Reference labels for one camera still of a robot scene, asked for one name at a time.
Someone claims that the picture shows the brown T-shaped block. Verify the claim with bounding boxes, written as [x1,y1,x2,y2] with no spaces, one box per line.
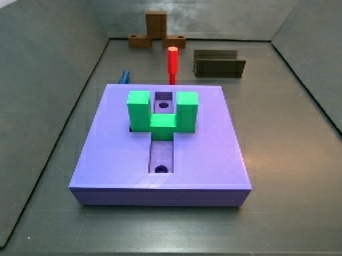
[128,11,185,49]

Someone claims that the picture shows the purple base board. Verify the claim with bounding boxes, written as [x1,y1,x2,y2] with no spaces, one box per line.
[69,84,251,206]

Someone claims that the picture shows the green U-shaped block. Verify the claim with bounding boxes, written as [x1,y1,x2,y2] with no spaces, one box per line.
[126,91,199,141]

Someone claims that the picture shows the blue cylindrical peg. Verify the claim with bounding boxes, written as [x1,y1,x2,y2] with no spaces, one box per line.
[118,70,129,84]

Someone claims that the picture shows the red cylindrical peg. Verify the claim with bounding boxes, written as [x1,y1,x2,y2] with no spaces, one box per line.
[167,46,179,85]

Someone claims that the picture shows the black angle bracket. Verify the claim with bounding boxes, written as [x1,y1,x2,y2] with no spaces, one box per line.
[193,50,245,78]

